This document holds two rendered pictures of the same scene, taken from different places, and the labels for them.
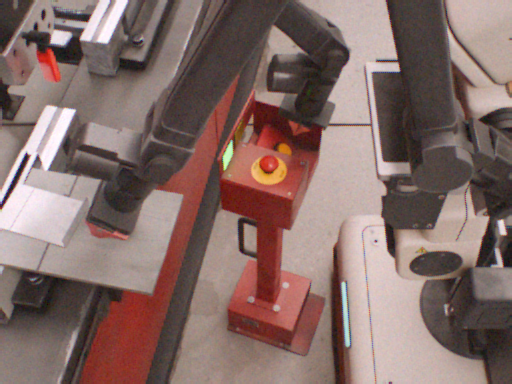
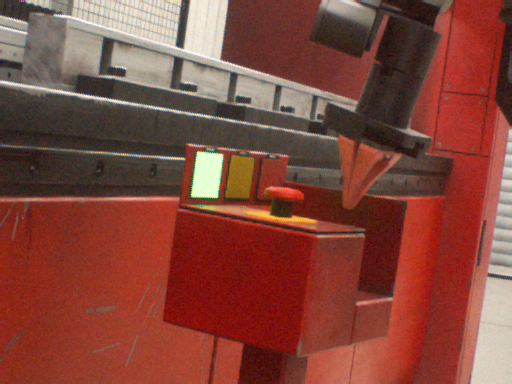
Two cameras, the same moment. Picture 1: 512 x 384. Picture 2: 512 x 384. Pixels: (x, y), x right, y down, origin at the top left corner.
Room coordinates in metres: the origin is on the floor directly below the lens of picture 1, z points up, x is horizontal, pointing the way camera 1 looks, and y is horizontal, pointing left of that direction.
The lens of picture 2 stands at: (-0.13, -0.18, 0.85)
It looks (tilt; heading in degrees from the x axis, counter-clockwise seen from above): 3 degrees down; 11
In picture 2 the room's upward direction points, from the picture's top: 8 degrees clockwise
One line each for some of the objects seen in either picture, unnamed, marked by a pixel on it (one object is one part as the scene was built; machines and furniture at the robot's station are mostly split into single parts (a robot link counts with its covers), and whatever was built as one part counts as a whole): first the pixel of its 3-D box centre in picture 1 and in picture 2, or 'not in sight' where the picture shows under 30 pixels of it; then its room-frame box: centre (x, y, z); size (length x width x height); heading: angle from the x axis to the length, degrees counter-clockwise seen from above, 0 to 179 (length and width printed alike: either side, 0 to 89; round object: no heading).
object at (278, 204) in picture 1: (271, 160); (291, 245); (0.89, -0.03, 0.75); 0.20 x 0.16 x 0.18; 160
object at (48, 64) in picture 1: (42, 57); not in sight; (0.74, 0.32, 1.20); 0.04 x 0.02 x 0.10; 78
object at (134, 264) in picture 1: (88, 228); not in sight; (0.57, 0.27, 1.00); 0.26 x 0.18 x 0.01; 78
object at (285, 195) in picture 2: (269, 166); (282, 205); (0.84, -0.02, 0.79); 0.04 x 0.04 x 0.04
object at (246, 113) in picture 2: not in sight; (264, 118); (1.57, 0.15, 0.89); 0.30 x 0.05 x 0.03; 168
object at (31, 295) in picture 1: (59, 231); not in sight; (0.63, 0.35, 0.89); 0.30 x 0.05 x 0.03; 168
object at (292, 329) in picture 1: (277, 305); not in sight; (0.88, -0.06, 0.06); 0.25 x 0.20 x 0.12; 70
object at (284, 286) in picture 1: (268, 292); not in sight; (0.89, -0.03, 0.13); 0.10 x 0.10 x 0.01; 70
